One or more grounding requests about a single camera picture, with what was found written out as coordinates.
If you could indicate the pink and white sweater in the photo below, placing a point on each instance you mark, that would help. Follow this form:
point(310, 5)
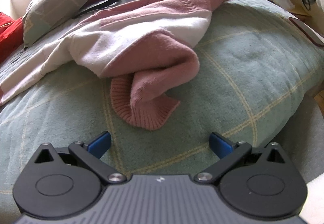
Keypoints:
point(141, 44)

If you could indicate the red phone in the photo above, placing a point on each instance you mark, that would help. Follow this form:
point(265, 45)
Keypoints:
point(307, 31)

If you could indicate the grey green pillow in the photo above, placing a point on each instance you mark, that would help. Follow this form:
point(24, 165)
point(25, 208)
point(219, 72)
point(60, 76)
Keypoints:
point(55, 4)

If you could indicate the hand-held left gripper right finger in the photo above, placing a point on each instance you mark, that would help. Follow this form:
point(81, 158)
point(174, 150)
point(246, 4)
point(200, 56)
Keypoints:
point(220, 145)

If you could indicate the red pillow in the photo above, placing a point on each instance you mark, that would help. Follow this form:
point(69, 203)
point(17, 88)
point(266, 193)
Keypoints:
point(8, 34)

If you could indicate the person's white fleece jacket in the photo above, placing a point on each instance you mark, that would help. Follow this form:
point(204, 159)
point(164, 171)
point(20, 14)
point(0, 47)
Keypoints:
point(315, 201)

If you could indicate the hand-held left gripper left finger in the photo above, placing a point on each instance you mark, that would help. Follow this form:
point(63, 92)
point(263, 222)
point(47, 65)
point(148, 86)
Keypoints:
point(100, 144)

